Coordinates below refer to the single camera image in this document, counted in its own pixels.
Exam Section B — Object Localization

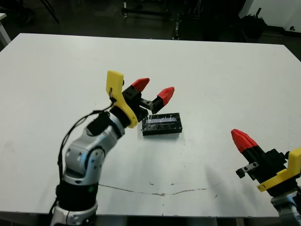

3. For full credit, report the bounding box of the black gantry crane stand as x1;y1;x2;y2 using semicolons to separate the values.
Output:
120;0;174;22

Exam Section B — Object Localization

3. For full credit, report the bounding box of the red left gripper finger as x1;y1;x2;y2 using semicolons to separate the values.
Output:
150;86;175;113
128;78;151;93

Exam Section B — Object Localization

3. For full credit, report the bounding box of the black round bin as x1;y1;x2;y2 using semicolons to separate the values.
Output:
239;8;268;38

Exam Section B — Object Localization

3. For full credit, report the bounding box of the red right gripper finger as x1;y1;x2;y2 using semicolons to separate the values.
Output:
230;129;258;164
233;129;264;163

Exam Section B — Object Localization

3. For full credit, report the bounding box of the black glossy box lid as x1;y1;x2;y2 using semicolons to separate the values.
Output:
141;112;183;137

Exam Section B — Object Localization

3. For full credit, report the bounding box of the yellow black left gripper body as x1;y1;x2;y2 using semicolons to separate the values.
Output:
105;70;154;129

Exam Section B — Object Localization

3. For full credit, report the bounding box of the folded tripods bundle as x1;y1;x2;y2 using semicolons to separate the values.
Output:
172;13;181;40

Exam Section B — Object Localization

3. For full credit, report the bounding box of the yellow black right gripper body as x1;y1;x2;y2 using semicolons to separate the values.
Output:
236;147;301;197

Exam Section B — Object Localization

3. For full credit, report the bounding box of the white side table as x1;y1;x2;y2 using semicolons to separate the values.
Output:
0;13;11;48

